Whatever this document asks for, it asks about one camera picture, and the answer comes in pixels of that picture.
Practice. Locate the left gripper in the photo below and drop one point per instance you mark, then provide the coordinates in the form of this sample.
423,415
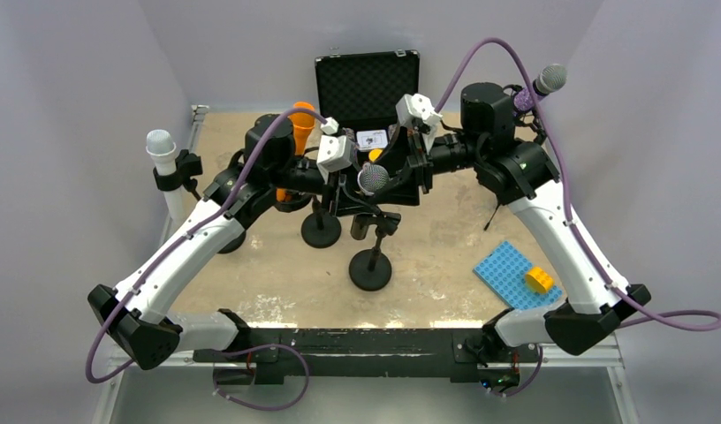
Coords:
346,200

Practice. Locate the black right tripod stand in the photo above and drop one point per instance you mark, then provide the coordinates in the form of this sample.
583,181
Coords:
527,120

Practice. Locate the orange microphone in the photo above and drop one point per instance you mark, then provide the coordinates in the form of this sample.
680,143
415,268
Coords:
303,124

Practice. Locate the black poker chip case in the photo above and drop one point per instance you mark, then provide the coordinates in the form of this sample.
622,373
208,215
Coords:
361,91

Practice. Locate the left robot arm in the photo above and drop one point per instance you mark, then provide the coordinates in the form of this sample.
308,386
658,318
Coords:
134,313

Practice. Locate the purple glitter microphone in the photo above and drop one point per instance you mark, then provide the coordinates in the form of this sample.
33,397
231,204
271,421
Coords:
551,78

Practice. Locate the blue building baseplate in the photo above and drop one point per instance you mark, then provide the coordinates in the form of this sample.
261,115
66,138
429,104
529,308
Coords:
504,271

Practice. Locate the yellow building brick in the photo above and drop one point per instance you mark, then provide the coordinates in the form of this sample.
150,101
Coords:
538,281

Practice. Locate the black shock-mount microphone stand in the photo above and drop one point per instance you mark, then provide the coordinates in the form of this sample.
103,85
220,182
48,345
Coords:
320,229

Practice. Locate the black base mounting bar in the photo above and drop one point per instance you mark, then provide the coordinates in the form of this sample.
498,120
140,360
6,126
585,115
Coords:
458,355

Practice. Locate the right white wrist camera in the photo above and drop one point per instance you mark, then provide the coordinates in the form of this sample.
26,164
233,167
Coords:
417,106

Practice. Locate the black left microphone stand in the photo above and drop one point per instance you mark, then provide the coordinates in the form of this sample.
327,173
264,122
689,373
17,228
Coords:
188,166

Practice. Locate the black clip microphone stand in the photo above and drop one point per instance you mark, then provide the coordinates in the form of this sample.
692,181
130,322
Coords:
370,269

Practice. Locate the white microphone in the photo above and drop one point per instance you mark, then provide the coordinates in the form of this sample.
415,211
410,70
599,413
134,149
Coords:
163,151

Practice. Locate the black silver-mesh microphone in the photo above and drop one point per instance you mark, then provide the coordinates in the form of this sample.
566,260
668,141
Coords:
371,178

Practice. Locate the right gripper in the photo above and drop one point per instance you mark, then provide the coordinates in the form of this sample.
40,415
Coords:
413,155

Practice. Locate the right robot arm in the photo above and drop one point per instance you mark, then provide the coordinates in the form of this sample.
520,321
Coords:
524,179

